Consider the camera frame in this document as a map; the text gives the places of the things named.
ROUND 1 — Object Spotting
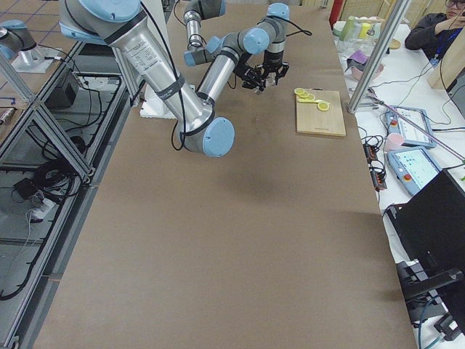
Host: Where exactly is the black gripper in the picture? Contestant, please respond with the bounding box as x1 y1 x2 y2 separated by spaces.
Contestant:
262 62 289 86
238 65 264 89

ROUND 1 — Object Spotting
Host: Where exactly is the small clear shot glass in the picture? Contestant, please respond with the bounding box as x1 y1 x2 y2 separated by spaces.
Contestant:
265 77 275 87

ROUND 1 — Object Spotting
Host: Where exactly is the green plastic cup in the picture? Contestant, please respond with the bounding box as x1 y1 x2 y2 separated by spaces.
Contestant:
339 15 356 41

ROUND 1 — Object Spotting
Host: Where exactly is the yellow cup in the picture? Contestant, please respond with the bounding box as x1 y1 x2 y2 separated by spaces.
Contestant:
358 23 371 39

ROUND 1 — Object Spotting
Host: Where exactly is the pink small cup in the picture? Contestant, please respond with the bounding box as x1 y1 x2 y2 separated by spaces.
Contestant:
384 133 405 152

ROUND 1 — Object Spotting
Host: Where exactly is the lemon slice stack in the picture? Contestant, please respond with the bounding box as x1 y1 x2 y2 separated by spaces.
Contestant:
294 87 315 100

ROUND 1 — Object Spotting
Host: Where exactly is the yellow plastic knife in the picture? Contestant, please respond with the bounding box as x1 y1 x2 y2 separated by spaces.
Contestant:
297 98 330 105

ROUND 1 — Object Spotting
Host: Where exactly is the wooden cutting board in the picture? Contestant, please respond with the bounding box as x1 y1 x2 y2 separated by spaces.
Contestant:
294 89 346 137

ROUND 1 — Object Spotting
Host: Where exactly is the purple and black cloth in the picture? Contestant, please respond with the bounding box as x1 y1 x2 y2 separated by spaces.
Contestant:
346 50 370 71

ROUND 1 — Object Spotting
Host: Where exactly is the long metal rod tool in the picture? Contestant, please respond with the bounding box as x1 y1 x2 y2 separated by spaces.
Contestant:
366 88 464 164

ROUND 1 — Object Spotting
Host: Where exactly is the pink bowl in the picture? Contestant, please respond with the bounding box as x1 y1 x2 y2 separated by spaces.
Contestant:
350 62 385 81

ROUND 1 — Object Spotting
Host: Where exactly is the blue teach pendant tablet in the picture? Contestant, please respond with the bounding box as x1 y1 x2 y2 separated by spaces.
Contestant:
384 106 437 149

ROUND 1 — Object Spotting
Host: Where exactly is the person in black clothes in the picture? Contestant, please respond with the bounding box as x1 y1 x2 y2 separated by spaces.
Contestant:
404 1 464 65

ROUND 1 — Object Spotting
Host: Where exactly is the aluminium frame post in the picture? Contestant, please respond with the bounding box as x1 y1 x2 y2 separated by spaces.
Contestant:
347 0 411 114

